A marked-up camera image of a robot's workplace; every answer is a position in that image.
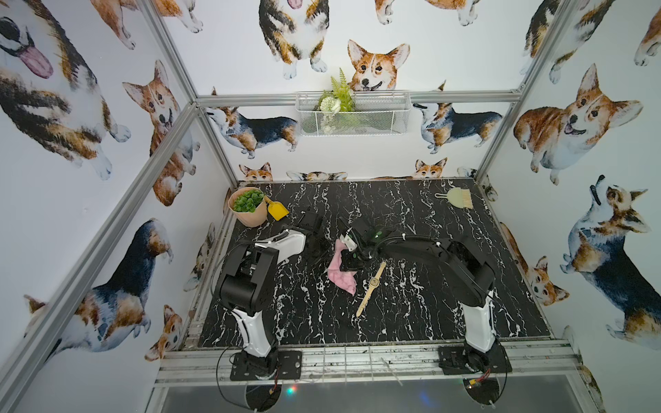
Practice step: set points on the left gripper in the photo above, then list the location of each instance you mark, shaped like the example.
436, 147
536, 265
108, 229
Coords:
314, 227

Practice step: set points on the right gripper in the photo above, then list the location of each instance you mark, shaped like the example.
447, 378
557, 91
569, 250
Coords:
346, 265

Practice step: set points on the pink cloth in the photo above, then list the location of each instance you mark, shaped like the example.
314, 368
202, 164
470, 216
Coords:
345, 280

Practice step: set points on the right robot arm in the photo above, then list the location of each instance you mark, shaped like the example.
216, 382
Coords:
460, 262

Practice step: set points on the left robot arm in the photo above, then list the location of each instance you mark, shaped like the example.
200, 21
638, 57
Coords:
247, 281

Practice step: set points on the yellow toy shovel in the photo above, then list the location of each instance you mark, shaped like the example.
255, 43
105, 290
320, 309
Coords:
276, 209

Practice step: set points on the terracotta pot green plant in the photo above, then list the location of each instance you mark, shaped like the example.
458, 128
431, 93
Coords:
249, 206

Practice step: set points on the beige hand brush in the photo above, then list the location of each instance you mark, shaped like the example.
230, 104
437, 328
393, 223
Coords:
457, 197

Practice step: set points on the green fern white flower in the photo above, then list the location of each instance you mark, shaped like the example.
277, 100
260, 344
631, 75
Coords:
334, 108

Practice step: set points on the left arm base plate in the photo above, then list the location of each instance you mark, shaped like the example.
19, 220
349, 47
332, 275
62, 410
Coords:
284, 365

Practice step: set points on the white wire wall basket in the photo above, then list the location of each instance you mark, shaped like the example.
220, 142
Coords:
377, 113

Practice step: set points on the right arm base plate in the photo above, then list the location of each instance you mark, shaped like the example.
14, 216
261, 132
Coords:
461, 360

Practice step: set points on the aluminium front rail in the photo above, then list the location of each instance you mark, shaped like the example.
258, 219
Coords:
362, 363

